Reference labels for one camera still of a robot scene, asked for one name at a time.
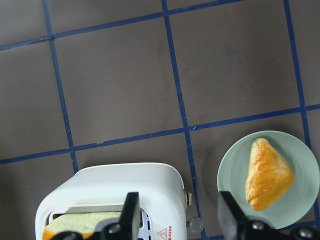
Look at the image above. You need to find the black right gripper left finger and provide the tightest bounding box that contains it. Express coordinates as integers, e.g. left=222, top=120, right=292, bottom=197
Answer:
left=92, top=192, right=140, bottom=240

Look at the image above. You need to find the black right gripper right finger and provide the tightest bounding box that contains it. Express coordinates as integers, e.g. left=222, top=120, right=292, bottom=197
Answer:
left=218, top=191, right=274, bottom=240

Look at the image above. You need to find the white toaster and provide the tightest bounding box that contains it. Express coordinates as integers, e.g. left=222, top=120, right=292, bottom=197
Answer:
left=34, top=162, right=205, bottom=240

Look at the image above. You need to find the toast slice in toaster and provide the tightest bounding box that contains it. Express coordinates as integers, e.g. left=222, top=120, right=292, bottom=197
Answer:
left=42, top=211, right=121, bottom=240

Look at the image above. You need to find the triangular yellow bread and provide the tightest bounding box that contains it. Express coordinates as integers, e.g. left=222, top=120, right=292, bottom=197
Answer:
left=245, top=137, right=295, bottom=211

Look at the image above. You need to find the light green plate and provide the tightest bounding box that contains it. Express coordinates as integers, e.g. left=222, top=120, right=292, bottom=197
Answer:
left=217, top=130, right=320, bottom=229

